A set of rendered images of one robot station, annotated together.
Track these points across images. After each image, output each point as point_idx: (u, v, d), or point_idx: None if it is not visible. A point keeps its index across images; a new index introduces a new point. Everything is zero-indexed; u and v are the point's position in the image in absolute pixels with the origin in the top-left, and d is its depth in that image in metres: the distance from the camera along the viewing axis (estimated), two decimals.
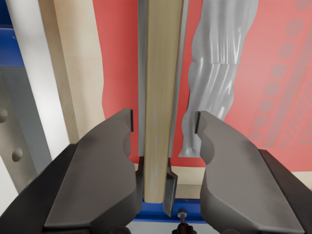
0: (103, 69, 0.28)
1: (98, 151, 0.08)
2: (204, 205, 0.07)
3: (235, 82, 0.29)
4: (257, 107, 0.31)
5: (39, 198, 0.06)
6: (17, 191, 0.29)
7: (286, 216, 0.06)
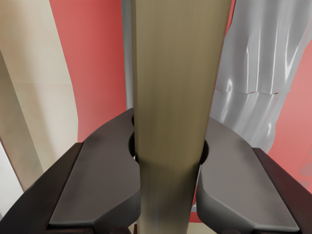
0: (76, 102, 0.18)
1: (103, 151, 0.08)
2: (200, 205, 0.07)
3: (279, 118, 0.19)
4: (308, 151, 0.21)
5: (45, 195, 0.06)
6: None
7: (281, 214, 0.06)
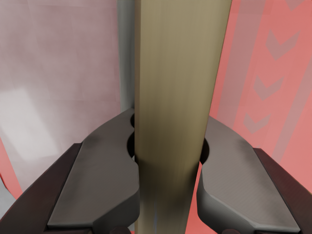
0: None
1: (102, 151, 0.08)
2: (201, 205, 0.07)
3: None
4: None
5: (43, 196, 0.06)
6: None
7: (282, 214, 0.06)
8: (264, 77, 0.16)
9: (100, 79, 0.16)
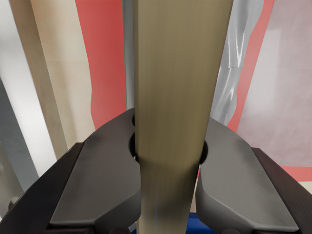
0: (90, 75, 0.25)
1: (104, 150, 0.08)
2: (200, 205, 0.07)
3: (238, 87, 0.26)
4: None
5: (46, 195, 0.06)
6: None
7: (280, 213, 0.06)
8: None
9: None
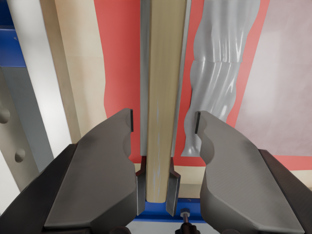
0: (105, 69, 0.28)
1: (98, 151, 0.08)
2: (204, 205, 0.07)
3: (237, 81, 0.29)
4: None
5: (39, 198, 0.06)
6: (20, 191, 0.29)
7: (286, 216, 0.06)
8: None
9: None
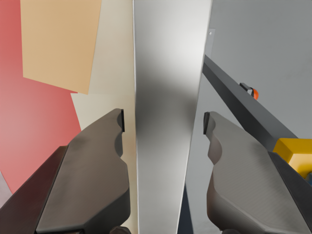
0: None
1: (89, 152, 0.08)
2: (211, 205, 0.07)
3: None
4: None
5: (30, 202, 0.06)
6: None
7: (294, 220, 0.06)
8: None
9: None
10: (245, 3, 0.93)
